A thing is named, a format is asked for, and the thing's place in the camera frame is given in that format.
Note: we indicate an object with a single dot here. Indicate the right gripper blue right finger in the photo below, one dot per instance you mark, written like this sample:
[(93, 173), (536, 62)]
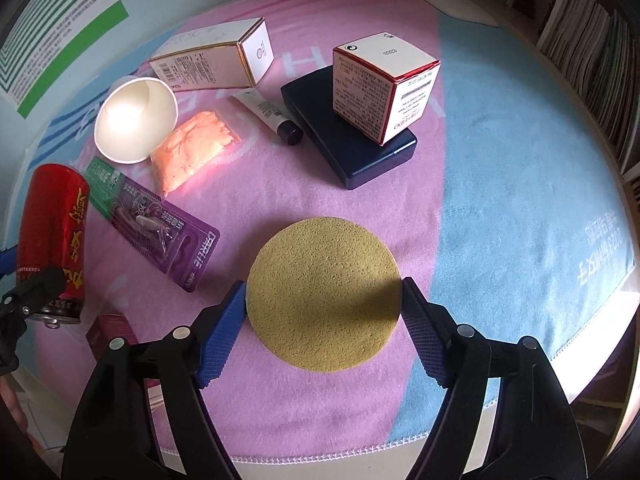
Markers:
[(429, 327)]

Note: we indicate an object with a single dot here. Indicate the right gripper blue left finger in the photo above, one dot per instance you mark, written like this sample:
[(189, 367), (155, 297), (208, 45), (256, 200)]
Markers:
[(217, 328)]

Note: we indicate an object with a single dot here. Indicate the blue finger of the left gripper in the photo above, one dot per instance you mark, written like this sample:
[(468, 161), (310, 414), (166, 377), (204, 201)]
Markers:
[(8, 259)]

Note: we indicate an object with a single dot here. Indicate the red drink can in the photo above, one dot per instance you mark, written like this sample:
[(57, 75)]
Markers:
[(52, 236)]

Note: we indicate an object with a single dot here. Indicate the maroon small box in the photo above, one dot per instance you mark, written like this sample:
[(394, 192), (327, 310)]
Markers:
[(105, 328)]

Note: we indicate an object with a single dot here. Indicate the round yellow sponge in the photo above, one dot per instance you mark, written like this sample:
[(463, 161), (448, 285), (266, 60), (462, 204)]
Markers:
[(324, 295)]

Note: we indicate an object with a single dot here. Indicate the long white pink box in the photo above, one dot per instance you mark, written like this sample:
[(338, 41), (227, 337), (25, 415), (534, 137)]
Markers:
[(233, 55)]

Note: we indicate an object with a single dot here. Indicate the purple blister pack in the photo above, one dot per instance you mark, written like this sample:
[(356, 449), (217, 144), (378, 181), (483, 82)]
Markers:
[(175, 242)]

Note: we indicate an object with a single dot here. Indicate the pink and blue towel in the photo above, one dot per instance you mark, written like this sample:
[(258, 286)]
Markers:
[(508, 214)]

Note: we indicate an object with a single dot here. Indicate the white paper cup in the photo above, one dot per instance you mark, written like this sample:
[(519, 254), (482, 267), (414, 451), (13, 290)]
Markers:
[(137, 115)]

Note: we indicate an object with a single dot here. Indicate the dark blue flat case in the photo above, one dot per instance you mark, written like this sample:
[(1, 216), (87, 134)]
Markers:
[(353, 157)]

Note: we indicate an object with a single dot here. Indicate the orange powder bag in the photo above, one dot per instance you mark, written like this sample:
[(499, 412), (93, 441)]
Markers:
[(189, 148)]

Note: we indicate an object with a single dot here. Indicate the white cosmetic tube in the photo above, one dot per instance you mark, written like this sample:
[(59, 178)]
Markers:
[(270, 115)]

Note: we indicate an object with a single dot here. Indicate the white red cube box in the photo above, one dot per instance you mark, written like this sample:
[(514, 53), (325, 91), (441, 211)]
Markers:
[(381, 84)]

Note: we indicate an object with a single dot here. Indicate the green pattern poster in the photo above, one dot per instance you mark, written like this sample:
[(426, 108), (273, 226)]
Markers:
[(47, 37)]

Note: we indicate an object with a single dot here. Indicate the bookshelf with books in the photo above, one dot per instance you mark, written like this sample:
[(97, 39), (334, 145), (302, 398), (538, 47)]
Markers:
[(594, 44)]

